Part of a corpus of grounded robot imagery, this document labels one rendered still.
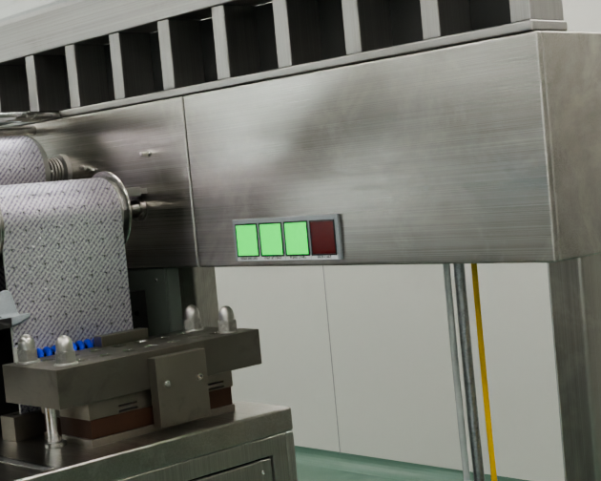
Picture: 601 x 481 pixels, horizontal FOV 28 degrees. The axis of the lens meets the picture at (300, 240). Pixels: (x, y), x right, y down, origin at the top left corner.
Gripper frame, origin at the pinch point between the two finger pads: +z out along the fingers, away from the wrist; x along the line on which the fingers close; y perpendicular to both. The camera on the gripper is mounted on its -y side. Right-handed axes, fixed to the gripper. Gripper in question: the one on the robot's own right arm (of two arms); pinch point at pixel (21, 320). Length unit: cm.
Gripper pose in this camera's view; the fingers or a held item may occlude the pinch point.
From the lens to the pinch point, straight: 201.1
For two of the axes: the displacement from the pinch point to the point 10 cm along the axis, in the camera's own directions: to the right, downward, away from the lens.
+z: 7.3, -1.0, 6.8
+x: -6.8, 0.2, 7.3
